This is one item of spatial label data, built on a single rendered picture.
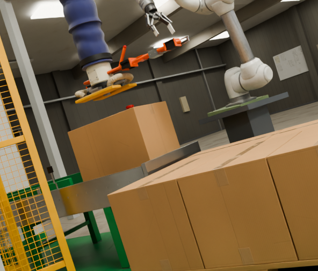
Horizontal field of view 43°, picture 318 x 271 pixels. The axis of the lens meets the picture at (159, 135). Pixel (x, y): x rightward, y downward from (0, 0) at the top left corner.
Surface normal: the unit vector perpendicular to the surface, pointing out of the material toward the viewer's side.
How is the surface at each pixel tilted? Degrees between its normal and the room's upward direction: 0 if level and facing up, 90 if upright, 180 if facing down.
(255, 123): 90
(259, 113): 90
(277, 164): 90
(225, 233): 90
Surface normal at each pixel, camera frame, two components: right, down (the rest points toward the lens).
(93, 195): -0.52, 0.17
